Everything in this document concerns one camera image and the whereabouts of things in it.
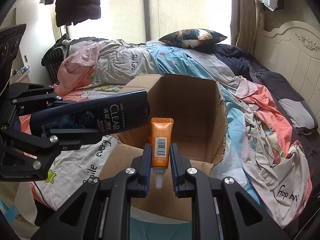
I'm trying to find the orange cream tube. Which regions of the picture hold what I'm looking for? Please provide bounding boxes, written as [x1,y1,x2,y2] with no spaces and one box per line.
[151,118,174,190]

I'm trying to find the dark blue shampoo bottle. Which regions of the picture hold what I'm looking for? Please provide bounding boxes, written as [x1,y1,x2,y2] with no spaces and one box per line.
[29,90,150,136]

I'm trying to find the brown cardboard box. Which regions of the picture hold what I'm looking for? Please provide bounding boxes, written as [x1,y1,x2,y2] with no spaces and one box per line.
[98,73,228,222]

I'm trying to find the cartoon star bed sheet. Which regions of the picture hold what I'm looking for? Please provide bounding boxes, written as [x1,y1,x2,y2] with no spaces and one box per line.
[31,40,312,229]

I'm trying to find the black hanging jacket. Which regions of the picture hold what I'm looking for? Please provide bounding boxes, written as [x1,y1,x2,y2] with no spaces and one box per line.
[44,0,119,28]

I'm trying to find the patterned pillow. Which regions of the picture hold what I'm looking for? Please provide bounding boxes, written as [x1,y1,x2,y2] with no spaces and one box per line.
[159,28,227,49]

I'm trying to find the cream carved headboard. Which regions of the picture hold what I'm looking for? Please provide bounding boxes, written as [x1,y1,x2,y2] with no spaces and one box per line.
[254,13,320,120]

